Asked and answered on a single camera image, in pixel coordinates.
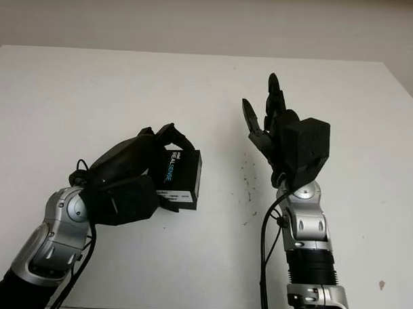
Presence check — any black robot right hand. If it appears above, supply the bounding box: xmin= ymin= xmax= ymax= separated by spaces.
xmin=239 ymin=72 xmax=304 ymax=190

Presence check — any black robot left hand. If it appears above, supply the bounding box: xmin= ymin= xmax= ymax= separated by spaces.
xmin=78 ymin=120 xmax=197 ymax=215

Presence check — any black RealSense box lid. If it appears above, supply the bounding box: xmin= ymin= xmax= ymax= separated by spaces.
xmin=146 ymin=146 xmax=204 ymax=205

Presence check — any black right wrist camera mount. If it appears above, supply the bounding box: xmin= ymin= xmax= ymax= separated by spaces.
xmin=279 ymin=116 xmax=331 ymax=192

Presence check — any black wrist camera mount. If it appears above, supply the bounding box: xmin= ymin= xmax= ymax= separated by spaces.
xmin=279 ymin=116 xmax=331 ymax=192
xmin=78 ymin=173 xmax=161 ymax=229

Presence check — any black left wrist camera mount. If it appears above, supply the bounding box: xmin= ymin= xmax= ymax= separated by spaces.
xmin=78 ymin=173 xmax=161 ymax=229

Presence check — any black camera box base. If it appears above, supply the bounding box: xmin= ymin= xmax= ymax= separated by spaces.
xmin=157 ymin=197 xmax=198 ymax=212

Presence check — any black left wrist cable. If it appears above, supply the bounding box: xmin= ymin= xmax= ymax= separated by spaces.
xmin=50 ymin=158 xmax=101 ymax=309

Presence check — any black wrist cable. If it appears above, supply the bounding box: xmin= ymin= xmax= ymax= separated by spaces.
xmin=50 ymin=158 xmax=101 ymax=309
xmin=257 ymin=188 xmax=292 ymax=309

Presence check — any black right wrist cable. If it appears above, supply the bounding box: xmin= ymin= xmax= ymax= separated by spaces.
xmin=257 ymin=188 xmax=292 ymax=309

